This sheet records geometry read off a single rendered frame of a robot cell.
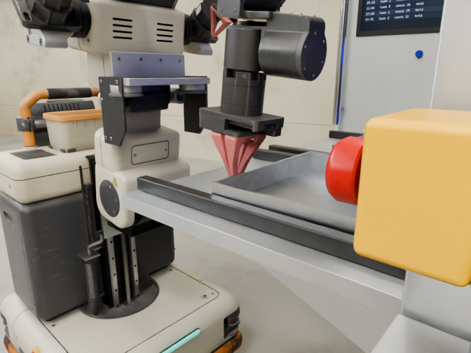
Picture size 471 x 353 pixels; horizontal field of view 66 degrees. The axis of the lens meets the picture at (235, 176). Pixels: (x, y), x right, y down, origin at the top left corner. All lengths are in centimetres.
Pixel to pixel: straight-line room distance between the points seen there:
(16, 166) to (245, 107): 83
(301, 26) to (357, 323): 34
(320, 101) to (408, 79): 270
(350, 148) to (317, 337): 150
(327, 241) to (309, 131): 369
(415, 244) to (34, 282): 120
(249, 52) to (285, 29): 5
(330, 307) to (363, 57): 101
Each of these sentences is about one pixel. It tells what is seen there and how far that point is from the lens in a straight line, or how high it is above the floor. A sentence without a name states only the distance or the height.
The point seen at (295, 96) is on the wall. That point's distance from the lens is 406.
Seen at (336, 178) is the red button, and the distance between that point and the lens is 21.
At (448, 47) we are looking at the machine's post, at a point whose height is 107.
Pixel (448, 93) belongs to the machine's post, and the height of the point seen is 104.
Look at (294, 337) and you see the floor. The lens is 167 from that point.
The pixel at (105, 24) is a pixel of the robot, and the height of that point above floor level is 116.
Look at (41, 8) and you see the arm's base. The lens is 90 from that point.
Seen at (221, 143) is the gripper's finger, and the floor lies 96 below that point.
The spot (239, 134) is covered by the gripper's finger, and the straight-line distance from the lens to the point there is 47.
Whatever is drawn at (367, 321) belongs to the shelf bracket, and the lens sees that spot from 46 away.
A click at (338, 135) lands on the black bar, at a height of 89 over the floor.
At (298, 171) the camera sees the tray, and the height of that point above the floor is 89.
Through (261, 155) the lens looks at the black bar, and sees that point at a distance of 75.
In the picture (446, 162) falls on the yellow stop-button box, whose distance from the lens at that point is 18.
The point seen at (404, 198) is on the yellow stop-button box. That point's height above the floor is 100.
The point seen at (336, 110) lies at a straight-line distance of 132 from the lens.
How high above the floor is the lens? 105
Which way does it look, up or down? 16 degrees down
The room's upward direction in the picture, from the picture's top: straight up
